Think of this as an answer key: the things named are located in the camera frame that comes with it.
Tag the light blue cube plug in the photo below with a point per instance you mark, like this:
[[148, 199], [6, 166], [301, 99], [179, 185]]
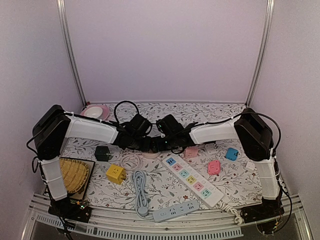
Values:
[[231, 154]]

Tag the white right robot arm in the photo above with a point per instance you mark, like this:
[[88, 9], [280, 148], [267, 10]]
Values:
[[255, 136]]

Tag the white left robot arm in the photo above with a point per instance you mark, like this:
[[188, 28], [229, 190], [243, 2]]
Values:
[[53, 131]]

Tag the round pink socket base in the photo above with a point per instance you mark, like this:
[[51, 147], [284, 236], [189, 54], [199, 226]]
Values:
[[150, 155]]

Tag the dark green cube socket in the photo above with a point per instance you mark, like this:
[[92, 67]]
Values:
[[103, 154]]

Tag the yellow cube socket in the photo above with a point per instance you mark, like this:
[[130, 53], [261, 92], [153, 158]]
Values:
[[116, 174]]

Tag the pink plate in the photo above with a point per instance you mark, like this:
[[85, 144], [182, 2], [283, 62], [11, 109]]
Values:
[[106, 111]]

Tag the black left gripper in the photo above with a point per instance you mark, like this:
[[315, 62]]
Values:
[[147, 147]]

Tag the yellow woven basket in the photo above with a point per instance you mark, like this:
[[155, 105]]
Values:
[[74, 173]]

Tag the aluminium frame post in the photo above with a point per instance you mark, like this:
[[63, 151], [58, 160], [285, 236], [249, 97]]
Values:
[[270, 4], [62, 13]]

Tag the aluminium frame post left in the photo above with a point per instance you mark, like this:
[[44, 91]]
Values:
[[62, 13]]

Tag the pink cube socket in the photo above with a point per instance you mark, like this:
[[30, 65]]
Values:
[[191, 152]]

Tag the small white plug adapter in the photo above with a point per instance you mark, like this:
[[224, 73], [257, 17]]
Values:
[[250, 166]]

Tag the pink plug adapter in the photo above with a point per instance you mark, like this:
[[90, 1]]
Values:
[[214, 167]]

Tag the white bowl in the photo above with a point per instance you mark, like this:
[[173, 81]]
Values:
[[93, 112]]

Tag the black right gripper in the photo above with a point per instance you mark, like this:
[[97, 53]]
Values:
[[157, 146]]

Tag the light blue power strip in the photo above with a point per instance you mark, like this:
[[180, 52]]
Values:
[[175, 211]]

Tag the white power strip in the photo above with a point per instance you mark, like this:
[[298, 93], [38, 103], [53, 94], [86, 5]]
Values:
[[209, 195]]

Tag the aluminium frame post right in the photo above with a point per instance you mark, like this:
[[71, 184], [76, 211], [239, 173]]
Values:
[[270, 4]]

